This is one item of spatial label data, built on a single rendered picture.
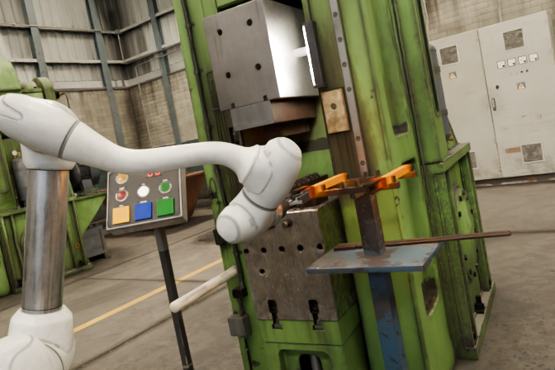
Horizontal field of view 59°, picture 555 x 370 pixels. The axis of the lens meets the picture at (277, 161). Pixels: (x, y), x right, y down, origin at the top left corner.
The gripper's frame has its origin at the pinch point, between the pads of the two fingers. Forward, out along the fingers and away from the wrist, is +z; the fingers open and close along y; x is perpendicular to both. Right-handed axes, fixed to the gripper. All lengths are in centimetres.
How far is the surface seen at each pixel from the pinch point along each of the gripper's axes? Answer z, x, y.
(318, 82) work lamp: 48, 38, -9
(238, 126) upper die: 37, 26, -44
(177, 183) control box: 28, 7, -74
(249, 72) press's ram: 37, 47, -33
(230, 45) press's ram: 37, 60, -40
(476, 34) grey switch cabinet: 571, 100, -5
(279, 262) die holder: 31, -31, -32
